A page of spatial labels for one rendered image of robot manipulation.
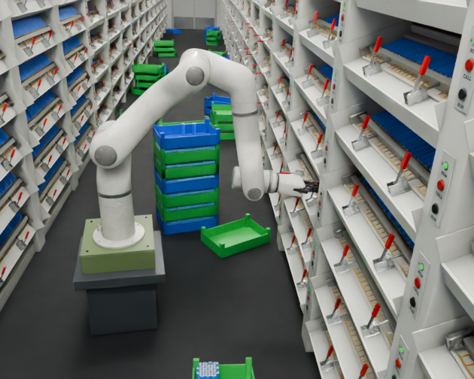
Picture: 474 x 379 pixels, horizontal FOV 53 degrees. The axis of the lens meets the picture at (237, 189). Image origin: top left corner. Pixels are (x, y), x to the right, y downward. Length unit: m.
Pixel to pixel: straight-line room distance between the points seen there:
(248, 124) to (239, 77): 0.16
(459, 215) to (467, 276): 0.09
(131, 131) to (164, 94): 0.16
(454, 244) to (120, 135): 1.09
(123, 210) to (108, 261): 0.19
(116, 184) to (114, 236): 0.21
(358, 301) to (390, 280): 0.25
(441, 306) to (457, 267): 0.10
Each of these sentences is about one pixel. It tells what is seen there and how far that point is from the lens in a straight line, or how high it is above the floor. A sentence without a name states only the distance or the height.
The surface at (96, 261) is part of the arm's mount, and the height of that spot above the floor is 0.33.
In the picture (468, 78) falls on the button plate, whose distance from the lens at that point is 0.79.
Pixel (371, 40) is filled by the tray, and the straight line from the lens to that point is 1.42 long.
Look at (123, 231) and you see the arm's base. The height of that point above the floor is 0.41.
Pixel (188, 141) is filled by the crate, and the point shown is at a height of 0.51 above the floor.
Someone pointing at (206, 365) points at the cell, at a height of 0.07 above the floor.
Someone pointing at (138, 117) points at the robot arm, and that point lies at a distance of 1.60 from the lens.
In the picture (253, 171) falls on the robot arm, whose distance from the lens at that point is 1.61.
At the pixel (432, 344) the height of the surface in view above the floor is 0.69.
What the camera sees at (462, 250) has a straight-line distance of 0.86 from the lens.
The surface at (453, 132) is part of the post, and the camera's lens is 0.82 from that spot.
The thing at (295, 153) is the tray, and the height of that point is 0.53.
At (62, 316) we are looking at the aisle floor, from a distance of 2.09.
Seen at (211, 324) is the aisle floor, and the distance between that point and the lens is 1.97.
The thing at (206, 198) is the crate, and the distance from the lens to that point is 2.51.
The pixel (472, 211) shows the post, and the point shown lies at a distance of 0.83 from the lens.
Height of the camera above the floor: 1.29
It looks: 25 degrees down
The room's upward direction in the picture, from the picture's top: 2 degrees clockwise
